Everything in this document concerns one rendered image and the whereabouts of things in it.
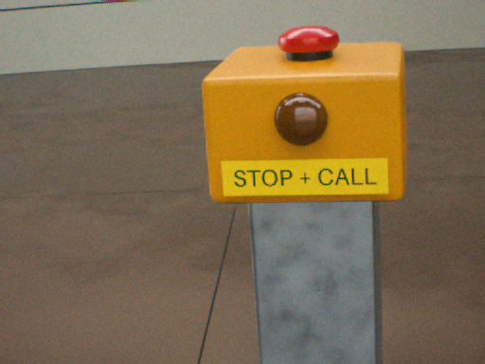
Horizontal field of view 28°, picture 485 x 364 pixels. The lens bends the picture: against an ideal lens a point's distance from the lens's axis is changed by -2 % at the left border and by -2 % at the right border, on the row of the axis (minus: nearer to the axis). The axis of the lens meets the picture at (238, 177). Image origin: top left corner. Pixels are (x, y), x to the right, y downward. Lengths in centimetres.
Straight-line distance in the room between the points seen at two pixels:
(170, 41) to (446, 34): 205
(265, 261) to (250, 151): 8
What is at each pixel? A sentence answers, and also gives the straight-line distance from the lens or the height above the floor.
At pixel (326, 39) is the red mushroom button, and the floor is 109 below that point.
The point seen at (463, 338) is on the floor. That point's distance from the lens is 270.
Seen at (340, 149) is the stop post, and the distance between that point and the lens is 58.
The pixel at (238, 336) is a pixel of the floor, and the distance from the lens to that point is 276.
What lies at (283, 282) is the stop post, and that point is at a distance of 63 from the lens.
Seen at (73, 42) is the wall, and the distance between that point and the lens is 751.
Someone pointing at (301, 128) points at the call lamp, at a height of 105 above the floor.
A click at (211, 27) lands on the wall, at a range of 731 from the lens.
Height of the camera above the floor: 118
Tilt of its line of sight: 16 degrees down
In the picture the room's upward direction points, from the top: 4 degrees counter-clockwise
